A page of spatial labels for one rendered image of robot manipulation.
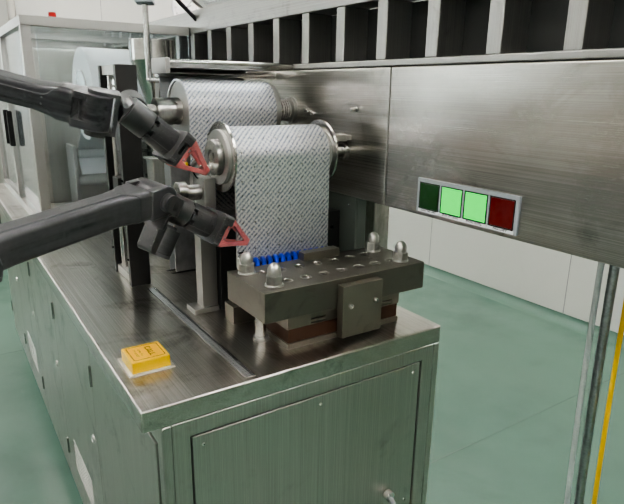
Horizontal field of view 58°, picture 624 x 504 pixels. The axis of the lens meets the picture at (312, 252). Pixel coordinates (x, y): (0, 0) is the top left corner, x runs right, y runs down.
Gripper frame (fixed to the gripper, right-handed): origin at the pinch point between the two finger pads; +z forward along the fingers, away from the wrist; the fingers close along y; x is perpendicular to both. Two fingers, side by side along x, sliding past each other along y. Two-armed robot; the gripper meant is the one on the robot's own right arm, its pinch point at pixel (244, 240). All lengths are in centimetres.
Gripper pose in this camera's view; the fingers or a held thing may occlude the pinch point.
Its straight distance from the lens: 122.5
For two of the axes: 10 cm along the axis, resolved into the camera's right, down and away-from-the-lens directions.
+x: 4.3, -9.0, 0.2
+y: 5.5, 2.4, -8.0
